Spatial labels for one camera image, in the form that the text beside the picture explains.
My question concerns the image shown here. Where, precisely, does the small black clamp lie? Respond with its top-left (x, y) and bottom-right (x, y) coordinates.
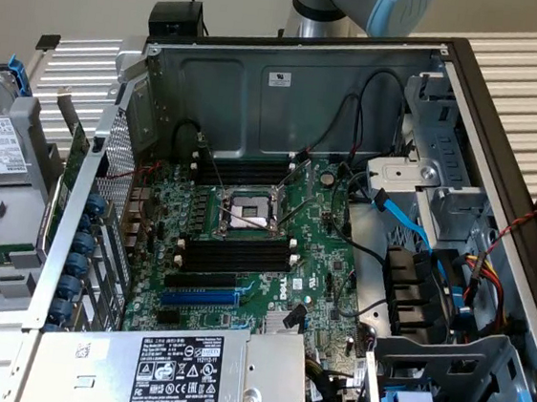
top-left (33, 32), bottom-right (62, 53)

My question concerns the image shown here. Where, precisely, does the metal framed CPU socket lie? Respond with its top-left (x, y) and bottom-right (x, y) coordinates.
top-left (214, 176), bottom-right (295, 243)

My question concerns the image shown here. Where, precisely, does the bare metal disk bay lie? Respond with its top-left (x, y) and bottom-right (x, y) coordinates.
top-left (359, 67), bottom-right (508, 247)

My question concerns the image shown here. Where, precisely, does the blue expansion slot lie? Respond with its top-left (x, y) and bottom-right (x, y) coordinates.
top-left (159, 284), bottom-right (242, 314)

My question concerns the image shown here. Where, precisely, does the short black expansion slot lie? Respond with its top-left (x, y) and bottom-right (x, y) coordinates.
top-left (154, 307), bottom-right (183, 327)

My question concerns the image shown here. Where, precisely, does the black RAM slot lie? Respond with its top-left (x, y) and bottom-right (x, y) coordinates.
top-left (180, 246), bottom-right (297, 274)
top-left (195, 172), bottom-right (294, 195)
top-left (179, 254), bottom-right (297, 285)
top-left (199, 159), bottom-right (294, 180)
top-left (200, 153), bottom-right (293, 173)
top-left (180, 238), bottom-right (296, 265)
top-left (197, 165), bottom-right (294, 187)
top-left (180, 229), bottom-right (295, 257)

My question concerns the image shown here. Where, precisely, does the silver power supply unit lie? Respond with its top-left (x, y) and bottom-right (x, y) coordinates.
top-left (29, 306), bottom-right (318, 402)

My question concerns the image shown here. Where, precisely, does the thin black wire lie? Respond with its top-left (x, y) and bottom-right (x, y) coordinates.
top-left (304, 89), bottom-right (363, 161)

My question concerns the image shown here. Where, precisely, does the yellow red black wire bundle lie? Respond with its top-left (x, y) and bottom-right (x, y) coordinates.
top-left (456, 249), bottom-right (521, 336)

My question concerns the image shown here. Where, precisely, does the silver finned heatsink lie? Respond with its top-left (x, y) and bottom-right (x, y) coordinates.
top-left (262, 307), bottom-right (310, 339)

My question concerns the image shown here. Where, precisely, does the grey parts rack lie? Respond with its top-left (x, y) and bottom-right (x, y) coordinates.
top-left (0, 64), bottom-right (79, 328)

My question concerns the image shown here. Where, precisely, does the open metal PC case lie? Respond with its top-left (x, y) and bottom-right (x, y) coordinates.
top-left (11, 0), bottom-right (537, 402)

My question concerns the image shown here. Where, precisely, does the long black expansion slot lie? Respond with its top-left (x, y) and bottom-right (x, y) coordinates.
top-left (162, 265), bottom-right (239, 295)

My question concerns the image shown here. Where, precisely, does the blue SATA wire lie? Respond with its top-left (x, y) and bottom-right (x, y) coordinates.
top-left (359, 186), bottom-right (484, 325)

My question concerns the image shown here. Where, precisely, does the red black twisted wire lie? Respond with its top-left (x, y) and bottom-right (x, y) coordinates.
top-left (99, 154), bottom-right (164, 243)
top-left (475, 202), bottom-right (537, 271)

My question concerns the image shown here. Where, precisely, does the black box on stand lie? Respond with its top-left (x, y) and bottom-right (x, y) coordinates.
top-left (146, 0), bottom-right (212, 43)

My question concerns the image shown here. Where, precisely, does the green graphics card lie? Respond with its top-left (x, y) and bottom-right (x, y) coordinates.
top-left (33, 85), bottom-right (97, 266)

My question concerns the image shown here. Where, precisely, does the thin metal locking lever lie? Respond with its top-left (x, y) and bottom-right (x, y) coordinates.
top-left (193, 131), bottom-right (238, 198)

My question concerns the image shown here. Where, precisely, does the long black looped wire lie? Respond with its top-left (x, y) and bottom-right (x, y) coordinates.
top-left (347, 66), bottom-right (412, 171)

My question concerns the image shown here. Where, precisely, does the short black looped wire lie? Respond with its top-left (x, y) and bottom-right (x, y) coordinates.
top-left (171, 117), bottom-right (208, 158)

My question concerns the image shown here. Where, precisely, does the blue plastic disk handle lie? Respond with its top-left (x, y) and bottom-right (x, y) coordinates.
top-left (4, 53), bottom-right (37, 100)

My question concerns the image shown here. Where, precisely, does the black SATA plug wire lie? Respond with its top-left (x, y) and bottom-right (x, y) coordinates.
top-left (282, 302), bottom-right (311, 333)

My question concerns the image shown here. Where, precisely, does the metal socket cover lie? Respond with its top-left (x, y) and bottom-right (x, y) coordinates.
top-left (270, 155), bottom-right (316, 230)

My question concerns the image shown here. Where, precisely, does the blue slot clip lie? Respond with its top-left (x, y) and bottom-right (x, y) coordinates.
top-left (55, 273), bottom-right (84, 301)
top-left (70, 230), bottom-right (97, 257)
top-left (76, 212), bottom-right (96, 235)
top-left (66, 251), bottom-right (91, 279)
top-left (84, 192), bottom-right (108, 218)
top-left (48, 296), bottom-right (75, 326)

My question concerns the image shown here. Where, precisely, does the green Dell motherboard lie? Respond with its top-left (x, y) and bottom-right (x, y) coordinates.
top-left (112, 134), bottom-right (392, 366)

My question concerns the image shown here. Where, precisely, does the braided power wire bundle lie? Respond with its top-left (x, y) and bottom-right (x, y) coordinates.
top-left (302, 356), bottom-right (366, 402)

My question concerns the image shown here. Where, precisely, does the grey metal disk bay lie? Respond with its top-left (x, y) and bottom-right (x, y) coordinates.
top-left (365, 321), bottom-right (537, 402)

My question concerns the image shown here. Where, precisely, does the black wire over motherboard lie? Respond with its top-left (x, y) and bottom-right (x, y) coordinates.
top-left (324, 162), bottom-right (397, 267)

